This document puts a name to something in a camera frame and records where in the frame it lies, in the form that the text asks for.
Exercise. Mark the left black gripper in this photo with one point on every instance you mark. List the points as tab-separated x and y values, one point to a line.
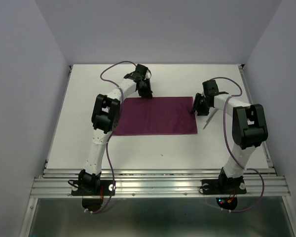
148	93

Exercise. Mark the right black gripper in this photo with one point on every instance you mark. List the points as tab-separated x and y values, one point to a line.
200	111

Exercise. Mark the silver metal utensil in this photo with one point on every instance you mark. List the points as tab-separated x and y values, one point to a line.
206	123

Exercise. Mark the purple cloth napkin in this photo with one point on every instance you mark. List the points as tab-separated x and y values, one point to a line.
157	116

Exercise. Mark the silver metal spoon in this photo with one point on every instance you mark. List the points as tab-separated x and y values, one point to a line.
211	115

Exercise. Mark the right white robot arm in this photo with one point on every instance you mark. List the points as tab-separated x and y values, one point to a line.
244	126

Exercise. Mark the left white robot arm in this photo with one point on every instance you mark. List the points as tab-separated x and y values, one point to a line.
105	118

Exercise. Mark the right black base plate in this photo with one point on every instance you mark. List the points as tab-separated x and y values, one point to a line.
216	187

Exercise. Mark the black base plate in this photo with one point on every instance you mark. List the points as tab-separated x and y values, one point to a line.
105	188
216	187

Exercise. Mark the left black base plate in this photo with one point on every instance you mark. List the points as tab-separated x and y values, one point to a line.
105	188

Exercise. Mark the aluminium rail frame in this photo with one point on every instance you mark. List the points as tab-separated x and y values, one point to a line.
157	178

